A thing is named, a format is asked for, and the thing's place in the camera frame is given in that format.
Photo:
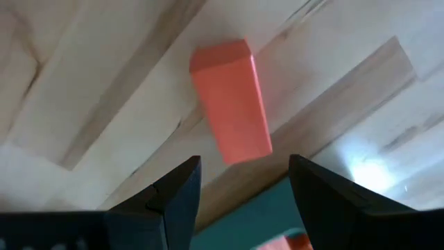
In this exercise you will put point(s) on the teal plastic basket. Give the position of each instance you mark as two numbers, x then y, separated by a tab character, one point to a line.
243	225

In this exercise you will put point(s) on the orange long block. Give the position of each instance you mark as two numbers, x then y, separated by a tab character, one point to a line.
281	243
230	104

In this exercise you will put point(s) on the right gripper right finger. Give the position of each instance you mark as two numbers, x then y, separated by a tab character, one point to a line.
340	218

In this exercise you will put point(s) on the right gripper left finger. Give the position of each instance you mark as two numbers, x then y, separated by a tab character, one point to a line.
156	225

